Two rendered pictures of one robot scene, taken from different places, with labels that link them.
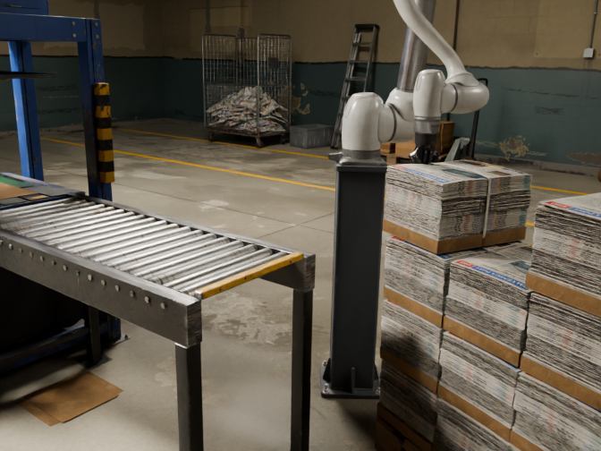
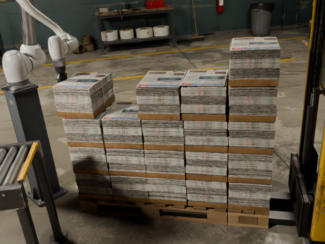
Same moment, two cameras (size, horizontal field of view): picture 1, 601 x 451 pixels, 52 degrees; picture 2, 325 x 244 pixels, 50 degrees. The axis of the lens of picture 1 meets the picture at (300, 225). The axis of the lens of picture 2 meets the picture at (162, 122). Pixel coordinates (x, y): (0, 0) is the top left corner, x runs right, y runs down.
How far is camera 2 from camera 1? 86 cm
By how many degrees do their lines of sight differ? 42
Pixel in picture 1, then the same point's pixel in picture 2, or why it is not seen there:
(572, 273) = (155, 108)
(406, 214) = (70, 106)
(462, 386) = (120, 166)
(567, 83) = (40, 6)
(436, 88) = (61, 44)
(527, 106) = not seen: hidden behind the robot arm
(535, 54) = not seen: outside the picture
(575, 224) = (152, 90)
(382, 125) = (27, 66)
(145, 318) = not seen: outside the picture
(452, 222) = (95, 103)
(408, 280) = (80, 134)
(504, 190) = (106, 82)
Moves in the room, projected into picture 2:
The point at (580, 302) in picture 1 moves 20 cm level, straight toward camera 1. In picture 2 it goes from (161, 117) to (172, 129)
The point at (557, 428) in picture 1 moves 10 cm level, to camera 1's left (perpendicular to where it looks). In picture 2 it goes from (164, 163) to (154, 169)
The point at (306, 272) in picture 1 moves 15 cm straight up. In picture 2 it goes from (40, 150) to (35, 129)
